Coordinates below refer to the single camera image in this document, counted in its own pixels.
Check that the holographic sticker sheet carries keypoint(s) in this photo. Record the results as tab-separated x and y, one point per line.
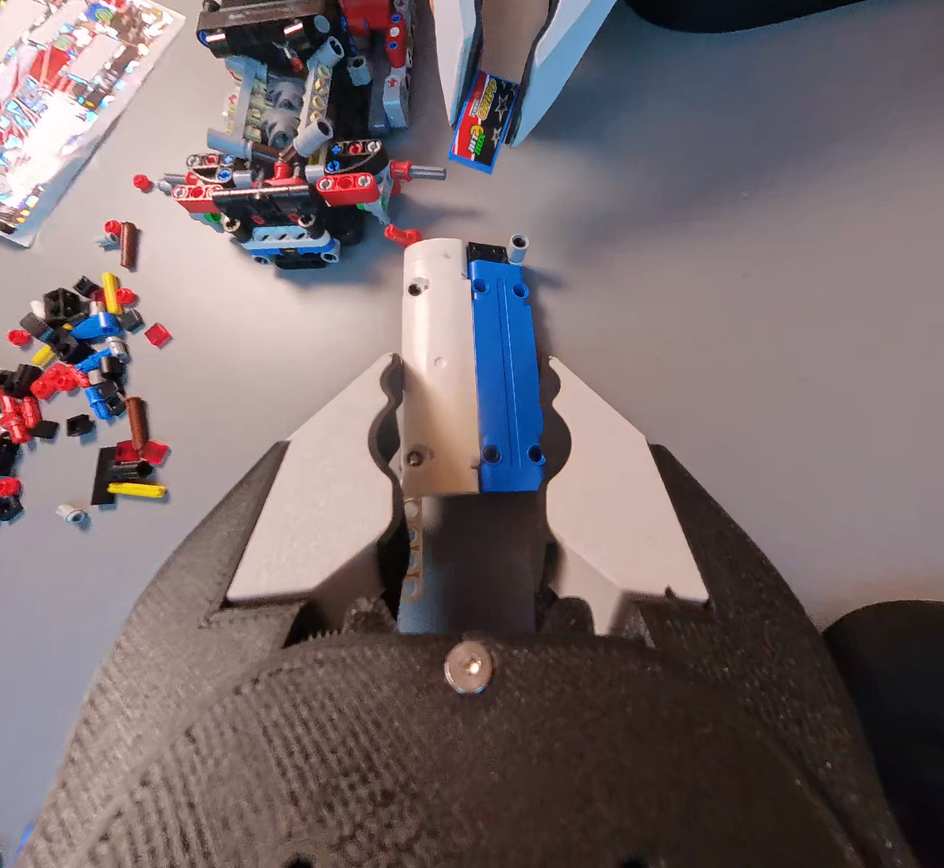
74	72

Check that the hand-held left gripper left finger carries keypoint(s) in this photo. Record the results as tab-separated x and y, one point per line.
317	514

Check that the pile of small lego pieces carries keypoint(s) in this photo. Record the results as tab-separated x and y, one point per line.
96	322

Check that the stickered blue lego tile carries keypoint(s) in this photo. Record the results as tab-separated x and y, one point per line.
483	120

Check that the white and blue lego panel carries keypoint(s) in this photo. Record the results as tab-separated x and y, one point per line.
505	367

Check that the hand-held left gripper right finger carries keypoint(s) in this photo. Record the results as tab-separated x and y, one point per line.
627	514

